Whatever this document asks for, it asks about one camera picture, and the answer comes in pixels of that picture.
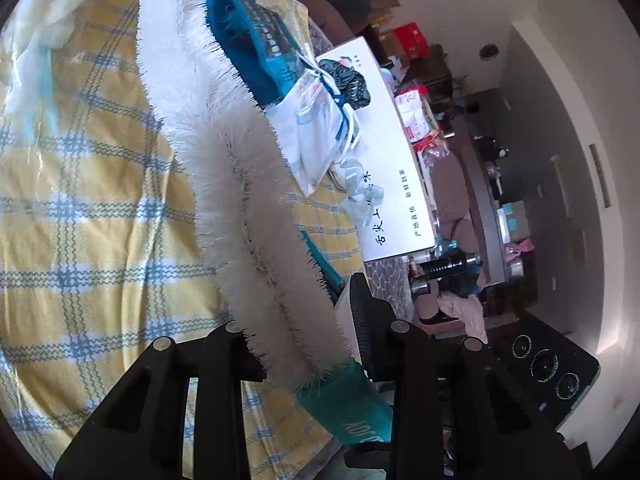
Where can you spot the black cooktop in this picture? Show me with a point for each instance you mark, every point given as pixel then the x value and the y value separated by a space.
pixel 545 365

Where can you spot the grey patterned table cover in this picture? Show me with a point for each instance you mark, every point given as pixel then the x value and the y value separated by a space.
pixel 387 285

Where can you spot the yellow plaid tablecloth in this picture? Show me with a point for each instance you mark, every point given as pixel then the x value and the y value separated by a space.
pixel 100 210

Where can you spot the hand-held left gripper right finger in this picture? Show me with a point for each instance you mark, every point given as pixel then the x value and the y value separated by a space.
pixel 362 320

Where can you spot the white cardboard box peach print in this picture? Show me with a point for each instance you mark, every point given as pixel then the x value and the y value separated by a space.
pixel 395 200

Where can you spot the dark patterned cloth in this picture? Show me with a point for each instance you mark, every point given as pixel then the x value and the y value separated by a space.
pixel 350 85

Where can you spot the teal mesh bag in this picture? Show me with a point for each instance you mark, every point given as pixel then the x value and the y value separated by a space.
pixel 250 30

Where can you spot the clear plastic bag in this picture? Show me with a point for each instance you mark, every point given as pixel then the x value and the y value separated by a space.
pixel 40 25

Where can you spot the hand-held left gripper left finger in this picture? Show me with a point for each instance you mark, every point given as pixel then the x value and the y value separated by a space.
pixel 225 360

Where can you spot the pale teal gauze cloth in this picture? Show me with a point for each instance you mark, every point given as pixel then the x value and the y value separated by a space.
pixel 360 195

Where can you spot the brown sofa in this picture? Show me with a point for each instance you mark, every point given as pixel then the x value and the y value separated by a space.
pixel 350 15

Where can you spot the dark glass bottle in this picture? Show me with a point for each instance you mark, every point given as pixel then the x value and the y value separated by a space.
pixel 445 265

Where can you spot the pale pink cloth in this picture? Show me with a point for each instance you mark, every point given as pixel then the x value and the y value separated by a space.
pixel 462 315

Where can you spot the red box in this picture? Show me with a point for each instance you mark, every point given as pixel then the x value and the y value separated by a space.
pixel 411 39

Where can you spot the brown armchair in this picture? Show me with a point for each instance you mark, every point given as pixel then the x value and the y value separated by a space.
pixel 452 195

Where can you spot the red snack packets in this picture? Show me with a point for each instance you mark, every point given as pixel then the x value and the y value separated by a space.
pixel 430 145

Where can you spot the white snack packet red label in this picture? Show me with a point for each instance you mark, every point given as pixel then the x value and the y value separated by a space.
pixel 412 112

